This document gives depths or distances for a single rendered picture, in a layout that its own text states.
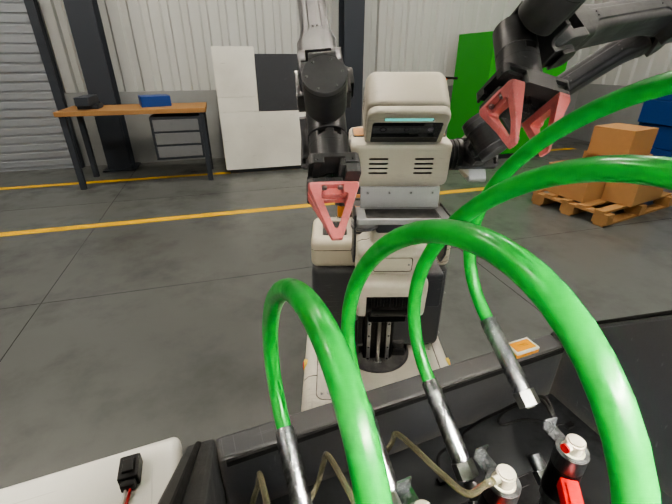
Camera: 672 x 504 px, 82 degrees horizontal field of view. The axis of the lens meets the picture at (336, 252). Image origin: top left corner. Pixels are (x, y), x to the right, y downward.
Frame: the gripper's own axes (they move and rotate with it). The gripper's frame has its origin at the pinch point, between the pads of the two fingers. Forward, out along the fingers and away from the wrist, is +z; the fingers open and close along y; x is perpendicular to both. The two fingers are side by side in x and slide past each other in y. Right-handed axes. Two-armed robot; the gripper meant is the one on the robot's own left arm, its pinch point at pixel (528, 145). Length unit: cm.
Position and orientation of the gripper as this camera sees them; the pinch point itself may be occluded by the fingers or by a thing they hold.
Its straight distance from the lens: 57.5
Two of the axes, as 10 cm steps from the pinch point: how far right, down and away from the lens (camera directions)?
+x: -2.8, 3.0, 9.1
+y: 9.6, 1.4, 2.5
